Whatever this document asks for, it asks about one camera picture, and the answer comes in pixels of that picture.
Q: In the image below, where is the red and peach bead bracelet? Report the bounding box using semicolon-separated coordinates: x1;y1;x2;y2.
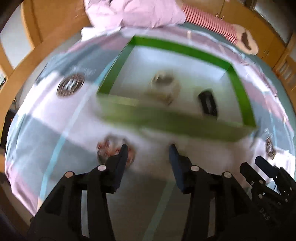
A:
96;135;136;167

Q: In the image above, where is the black wrist watch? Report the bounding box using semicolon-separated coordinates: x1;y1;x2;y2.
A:
198;89;218;119

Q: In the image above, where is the white wrist watch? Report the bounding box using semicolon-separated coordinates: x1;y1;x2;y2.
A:
145;71;181;105

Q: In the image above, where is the plaid bed sheet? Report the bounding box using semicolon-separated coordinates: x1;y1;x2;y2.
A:
6;25;295;240

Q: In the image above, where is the green cardboard box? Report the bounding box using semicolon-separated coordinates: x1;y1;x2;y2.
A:
97;35;256;142

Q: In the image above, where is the wooden wardrobe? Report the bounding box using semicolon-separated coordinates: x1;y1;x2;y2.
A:
184;0;296;98

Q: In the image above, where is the red striped plush doll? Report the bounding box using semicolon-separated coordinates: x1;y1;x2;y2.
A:
181;4;259;55

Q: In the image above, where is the pink crumpled blanket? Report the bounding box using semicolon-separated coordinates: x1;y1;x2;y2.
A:
84;1;186;30

